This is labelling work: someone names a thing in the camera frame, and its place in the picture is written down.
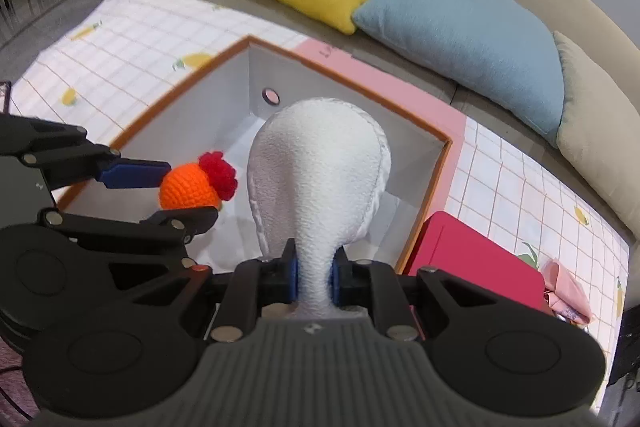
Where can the pink cloth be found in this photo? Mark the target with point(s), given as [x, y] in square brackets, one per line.
[567, 287]

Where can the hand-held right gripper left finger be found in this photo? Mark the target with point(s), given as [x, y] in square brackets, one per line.
[292, 279]

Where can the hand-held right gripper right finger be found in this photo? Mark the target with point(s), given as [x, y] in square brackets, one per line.
[336, 282]

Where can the orange-rimmed white storage box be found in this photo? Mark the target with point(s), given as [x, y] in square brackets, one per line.
[280, 72]

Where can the dark object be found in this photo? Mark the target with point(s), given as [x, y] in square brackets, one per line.
[625, 352]

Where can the blue pillow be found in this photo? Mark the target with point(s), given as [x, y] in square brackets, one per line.
[465, 37]

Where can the orange crochet ball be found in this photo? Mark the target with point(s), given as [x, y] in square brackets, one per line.
[185, 189]

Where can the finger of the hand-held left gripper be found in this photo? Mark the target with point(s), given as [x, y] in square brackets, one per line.
[135, 174]
[190, 219]

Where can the beige pillow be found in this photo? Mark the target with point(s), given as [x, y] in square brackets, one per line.
[600, 132]

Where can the lemon print checked blanket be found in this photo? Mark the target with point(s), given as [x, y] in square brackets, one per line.
[125, 47]

